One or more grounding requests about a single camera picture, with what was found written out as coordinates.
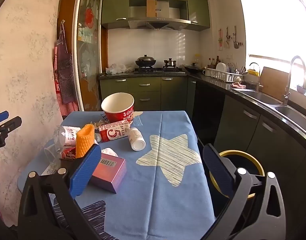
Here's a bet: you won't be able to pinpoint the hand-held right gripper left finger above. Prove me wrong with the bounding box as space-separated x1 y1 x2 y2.
17 144 105 240

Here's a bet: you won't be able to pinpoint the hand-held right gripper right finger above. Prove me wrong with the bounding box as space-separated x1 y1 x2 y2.
202 144 287 240

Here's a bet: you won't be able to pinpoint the red soda can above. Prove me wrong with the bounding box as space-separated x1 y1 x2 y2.
61 146 77 160

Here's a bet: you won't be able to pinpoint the white tissue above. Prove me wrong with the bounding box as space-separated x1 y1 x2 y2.
101 148 118 158

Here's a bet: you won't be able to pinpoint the yellow rimmed waste bin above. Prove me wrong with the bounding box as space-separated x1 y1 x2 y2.
208 149 266 202

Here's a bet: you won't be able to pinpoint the purple cardboard box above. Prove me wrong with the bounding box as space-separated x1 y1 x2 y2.
89 154 127 194

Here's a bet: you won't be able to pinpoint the orange foam fruit net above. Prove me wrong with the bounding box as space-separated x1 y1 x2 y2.
75 124 95 158

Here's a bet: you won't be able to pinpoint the clear bottle with white label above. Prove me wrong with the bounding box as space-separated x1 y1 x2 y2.
53 125 81 153

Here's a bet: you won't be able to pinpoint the red white milk carton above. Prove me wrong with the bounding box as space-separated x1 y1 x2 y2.
98 120 130 143

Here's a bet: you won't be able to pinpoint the crumpled paper wrapper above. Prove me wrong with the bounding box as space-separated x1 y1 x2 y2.
90 119 108 130

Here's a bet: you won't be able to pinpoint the white pill bottle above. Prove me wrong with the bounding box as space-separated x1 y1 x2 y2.
128 127 146 151

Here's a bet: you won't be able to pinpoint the red paper noodle bowl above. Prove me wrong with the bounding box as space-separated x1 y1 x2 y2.
101 92 135 123

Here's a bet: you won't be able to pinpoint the blue star print tablecloth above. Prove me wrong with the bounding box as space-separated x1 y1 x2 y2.
18 110 216 240

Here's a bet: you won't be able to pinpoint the purple checked apron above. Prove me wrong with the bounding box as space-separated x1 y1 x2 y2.
53 20 74 104

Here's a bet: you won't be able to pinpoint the stainless steel double sink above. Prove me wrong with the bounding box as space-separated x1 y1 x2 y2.
239 90 306 135

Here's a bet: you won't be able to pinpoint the white dish rack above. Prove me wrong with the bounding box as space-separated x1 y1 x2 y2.
205 67 244 83

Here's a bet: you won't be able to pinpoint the small steel faucet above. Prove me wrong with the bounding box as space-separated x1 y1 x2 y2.
249 62 262 92

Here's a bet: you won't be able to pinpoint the utensil holder with cutlery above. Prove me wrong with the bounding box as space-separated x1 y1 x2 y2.
234 64 248 77

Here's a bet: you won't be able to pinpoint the black kitchen countertop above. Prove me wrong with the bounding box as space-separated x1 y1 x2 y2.
98 70 306 140

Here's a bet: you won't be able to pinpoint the sliding glass door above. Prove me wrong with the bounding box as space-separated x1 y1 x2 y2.
72 0 103 112

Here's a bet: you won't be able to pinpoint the green lower kitchen cabinets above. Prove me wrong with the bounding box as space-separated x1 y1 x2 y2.
99 76 306 180

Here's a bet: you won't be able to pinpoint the green kitchen cabinets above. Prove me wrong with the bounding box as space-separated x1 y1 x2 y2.
101 0 210 32
99 76 306 180

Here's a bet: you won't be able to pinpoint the black frying wok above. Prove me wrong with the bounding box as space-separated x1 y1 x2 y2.
184 63 202 73

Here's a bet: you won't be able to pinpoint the large wooden cutting board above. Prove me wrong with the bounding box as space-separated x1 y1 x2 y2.
259 66 290 100

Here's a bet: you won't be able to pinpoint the clear plastic bag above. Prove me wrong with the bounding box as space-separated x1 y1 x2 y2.
105 63 133 75

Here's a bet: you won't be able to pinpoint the row of sauce bottles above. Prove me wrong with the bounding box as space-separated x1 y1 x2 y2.
207 56 222 67

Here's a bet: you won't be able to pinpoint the tall steel faucet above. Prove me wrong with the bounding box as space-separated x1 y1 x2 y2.
283 55 306 105

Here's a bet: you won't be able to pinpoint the black gas stove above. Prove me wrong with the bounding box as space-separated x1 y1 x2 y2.
133 66 186 74

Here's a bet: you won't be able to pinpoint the black wok with lid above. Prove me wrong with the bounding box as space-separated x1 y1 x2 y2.
135 54 156 67

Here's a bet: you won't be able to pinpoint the hanging metal spatula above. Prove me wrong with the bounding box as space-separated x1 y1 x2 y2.
233 26 240 48

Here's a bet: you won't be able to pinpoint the green upper kitchen cabinets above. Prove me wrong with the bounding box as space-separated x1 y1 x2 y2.
101 0 210 32

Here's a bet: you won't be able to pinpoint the steel range hood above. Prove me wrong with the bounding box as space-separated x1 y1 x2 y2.
128 5 191 30

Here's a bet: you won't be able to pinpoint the kitchen window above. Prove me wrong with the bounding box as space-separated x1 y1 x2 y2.
238 0 306 90

